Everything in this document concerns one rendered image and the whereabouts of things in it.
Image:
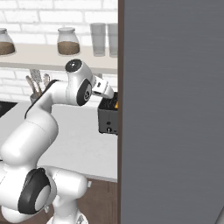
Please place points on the beige wall shelf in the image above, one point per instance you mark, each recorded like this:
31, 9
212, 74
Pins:
35, 59

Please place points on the black hob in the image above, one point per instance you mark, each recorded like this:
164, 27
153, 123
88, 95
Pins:
5, 107

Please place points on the grey utensil pot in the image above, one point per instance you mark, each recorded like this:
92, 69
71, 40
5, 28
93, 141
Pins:
33, 97

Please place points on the clear drinking glass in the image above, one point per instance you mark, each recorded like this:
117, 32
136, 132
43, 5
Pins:
98, 39

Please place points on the glass jar with brown filling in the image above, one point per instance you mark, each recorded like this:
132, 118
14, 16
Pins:
68, 43
5, 43

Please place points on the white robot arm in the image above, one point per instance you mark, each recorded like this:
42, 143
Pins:
35, 125

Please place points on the black toaster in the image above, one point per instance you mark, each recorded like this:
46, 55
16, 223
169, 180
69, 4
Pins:
107, 118

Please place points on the brown base cupboard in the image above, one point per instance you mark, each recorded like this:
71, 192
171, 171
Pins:
100, 201

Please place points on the orange bread slice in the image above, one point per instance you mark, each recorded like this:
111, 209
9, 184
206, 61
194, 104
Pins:
116, 104

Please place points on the grey spatula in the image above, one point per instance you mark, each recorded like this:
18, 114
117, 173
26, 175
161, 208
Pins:
35, 76

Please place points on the grey tall fridge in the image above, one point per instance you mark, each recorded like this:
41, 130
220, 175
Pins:
175, 110

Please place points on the pale grey spoon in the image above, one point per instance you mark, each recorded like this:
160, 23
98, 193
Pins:
46, 78

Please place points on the wooden spoon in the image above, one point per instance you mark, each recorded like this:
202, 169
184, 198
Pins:
30, 83

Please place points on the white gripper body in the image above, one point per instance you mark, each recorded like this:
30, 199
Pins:
108, 89

